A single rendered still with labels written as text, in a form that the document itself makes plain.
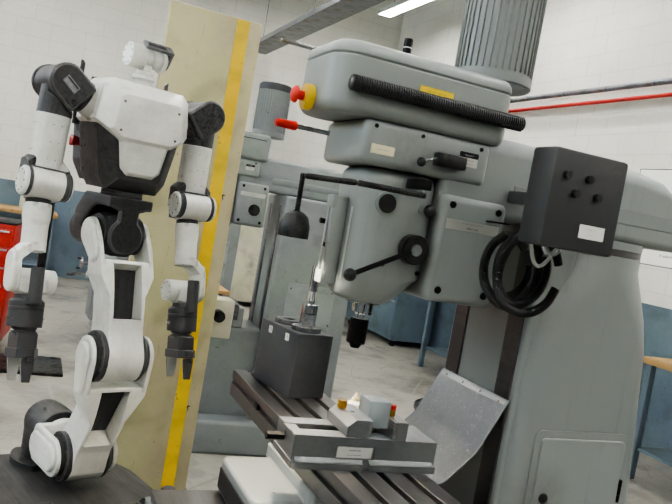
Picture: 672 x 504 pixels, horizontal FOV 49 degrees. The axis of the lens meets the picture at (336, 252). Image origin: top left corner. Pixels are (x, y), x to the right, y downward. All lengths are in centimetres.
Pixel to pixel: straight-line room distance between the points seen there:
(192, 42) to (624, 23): 525
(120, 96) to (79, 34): 869
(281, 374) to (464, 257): 69
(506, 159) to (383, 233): 37
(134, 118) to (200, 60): 138
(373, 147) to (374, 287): 33
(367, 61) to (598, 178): 56
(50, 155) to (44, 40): 867
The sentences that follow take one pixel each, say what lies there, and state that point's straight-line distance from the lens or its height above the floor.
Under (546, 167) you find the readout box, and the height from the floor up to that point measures 168.
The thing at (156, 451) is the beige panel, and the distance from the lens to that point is 363.
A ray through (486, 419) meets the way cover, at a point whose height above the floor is 107.
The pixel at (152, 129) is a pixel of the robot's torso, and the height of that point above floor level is 165.
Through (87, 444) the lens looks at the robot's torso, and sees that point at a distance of 225.
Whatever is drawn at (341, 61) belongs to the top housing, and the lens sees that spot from 165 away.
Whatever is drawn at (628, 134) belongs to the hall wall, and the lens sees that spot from 740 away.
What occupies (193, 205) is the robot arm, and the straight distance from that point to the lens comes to 225.
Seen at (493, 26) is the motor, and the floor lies 202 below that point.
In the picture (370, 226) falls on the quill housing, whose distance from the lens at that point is 169.
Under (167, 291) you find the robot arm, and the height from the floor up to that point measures 119.
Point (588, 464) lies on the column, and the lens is 205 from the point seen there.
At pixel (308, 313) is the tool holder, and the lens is 214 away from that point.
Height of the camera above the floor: 151
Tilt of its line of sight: 3 degrees down
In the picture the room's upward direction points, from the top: 10 degrees clockwise
